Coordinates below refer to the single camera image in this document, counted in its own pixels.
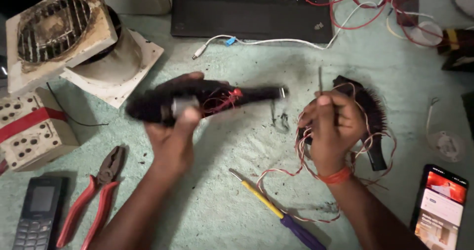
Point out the person's left hand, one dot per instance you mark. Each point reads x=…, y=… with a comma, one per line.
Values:
x=172, y=140

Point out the clear tape roll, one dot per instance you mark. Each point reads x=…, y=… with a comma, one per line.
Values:
x=426, y=33

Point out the dirty white exhaust fan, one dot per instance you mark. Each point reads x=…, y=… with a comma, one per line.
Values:
x=74, y=39

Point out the black keypad phone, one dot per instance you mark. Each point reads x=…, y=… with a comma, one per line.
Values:
x=39, y=215

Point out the clear plastic lamp holder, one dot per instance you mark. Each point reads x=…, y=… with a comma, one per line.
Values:
x=444, y=144

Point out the black laptop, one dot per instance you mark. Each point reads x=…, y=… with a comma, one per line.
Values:
x=251, y=11

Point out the dark box with yellow band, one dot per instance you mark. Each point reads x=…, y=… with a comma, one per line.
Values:
x=457, y=42

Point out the person's right hand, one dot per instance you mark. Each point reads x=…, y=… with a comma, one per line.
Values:
x=335, y=131

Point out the thin metal screwdriver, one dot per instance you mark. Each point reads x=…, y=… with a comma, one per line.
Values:
x=320, y=80

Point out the black bristle brush attachment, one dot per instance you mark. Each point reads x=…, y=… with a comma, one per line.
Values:
x=370, y=116

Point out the red thread wristband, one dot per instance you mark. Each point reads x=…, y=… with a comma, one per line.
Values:
x=335, y=176

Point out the white extension socket box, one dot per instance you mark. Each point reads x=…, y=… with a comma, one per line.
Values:
x=31, y=131

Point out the black smartphone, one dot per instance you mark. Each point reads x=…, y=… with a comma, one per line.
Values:
x=440, y=209

